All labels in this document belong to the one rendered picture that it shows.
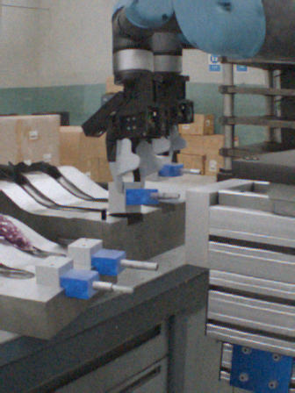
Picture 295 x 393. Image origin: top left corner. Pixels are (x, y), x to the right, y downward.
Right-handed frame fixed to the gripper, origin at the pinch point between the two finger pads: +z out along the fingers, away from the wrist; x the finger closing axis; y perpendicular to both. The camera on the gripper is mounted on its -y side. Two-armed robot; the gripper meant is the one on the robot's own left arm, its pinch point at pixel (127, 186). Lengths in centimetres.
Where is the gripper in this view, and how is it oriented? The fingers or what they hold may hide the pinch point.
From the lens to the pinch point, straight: 103.1
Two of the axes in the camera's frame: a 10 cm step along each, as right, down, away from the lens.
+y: 8.2, -0.4, -5.7
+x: 5.7, 0.0, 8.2
